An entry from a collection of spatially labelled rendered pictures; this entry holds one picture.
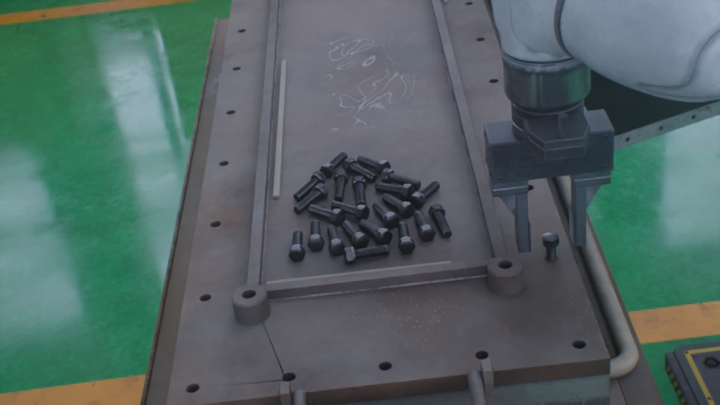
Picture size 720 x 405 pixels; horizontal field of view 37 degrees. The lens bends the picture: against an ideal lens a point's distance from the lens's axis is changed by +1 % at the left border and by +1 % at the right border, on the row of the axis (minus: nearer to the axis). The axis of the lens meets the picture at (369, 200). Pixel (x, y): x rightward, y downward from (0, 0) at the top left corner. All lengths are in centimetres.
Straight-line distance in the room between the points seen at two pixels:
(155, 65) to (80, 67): 38
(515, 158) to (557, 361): 21
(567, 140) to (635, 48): 17
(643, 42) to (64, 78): 456
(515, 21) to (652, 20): 17
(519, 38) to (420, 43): 73
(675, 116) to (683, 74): 198
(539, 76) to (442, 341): 29
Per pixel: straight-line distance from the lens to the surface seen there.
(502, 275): 118
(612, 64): 96
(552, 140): 107
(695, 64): 92
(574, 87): 110
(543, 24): 102
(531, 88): 109
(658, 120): 287
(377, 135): 152
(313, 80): 170
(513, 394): 113
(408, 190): 136
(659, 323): 331
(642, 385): 129
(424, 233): 128
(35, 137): 485
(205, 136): 188
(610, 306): 136
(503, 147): 114
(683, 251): 361
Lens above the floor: 210
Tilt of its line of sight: 32 degrees down
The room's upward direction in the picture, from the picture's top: 7 degrees counter-clockwise
